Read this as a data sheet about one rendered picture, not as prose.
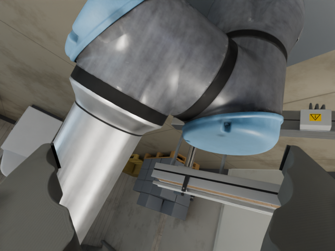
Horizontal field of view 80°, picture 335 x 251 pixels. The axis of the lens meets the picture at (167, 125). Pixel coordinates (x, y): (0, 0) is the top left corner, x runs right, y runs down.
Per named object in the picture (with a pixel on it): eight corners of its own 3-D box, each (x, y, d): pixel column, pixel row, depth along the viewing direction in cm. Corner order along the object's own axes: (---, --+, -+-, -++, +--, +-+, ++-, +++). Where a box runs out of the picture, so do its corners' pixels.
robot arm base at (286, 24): (239, 67, 44) (230, 105, 40) (190, 18, 37) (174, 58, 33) (321, 32, 32) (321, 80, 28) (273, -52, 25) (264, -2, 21)
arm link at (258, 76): (239, 100, 38) (225, 169, 32) (181, 60, 33) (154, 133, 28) (307, 72, 27) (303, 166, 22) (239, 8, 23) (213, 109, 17)
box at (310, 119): (331, 108, 94) (331, 125, 90) (330, 114, 97) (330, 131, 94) (300, 109, 100) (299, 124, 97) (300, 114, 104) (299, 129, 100)
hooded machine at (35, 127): (28, 108, 443) (-13, 169, 389) (29, 102, 395) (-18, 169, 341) (60, 124, 475) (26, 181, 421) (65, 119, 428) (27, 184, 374)
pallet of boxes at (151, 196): (168, 165, 506) (154, 210, 464) (145, 153, 473) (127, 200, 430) (200, 165, 420) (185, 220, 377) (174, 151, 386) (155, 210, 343)
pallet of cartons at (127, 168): (139, 164, 631) (134, 177, 616) (117, 155, 596) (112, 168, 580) (159, 165, 542) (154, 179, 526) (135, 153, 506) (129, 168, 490)
